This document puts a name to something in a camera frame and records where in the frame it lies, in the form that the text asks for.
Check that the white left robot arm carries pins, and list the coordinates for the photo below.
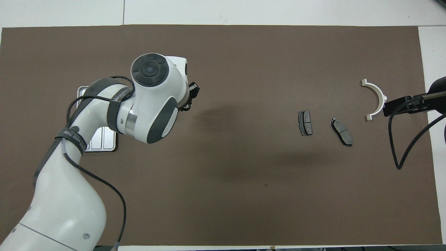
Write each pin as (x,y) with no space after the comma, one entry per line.
(153,101)

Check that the white semicircular bracket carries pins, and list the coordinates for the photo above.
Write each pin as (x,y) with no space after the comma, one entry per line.
(382,97)

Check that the brown table mat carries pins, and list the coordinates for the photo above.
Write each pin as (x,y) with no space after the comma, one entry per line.
(244,174)

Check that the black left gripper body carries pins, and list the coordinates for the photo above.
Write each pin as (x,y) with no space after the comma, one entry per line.
(193,90)

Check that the silver metal tray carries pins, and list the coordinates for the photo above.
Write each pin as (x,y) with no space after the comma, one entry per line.
(104,139)

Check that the rectangular dark brake pad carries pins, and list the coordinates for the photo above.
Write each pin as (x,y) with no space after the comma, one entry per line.
(305,122)

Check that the curved dark brake pad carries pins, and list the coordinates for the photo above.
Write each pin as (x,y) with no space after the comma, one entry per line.
(342,131)

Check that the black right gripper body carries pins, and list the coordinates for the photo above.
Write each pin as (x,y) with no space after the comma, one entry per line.
(407,104)

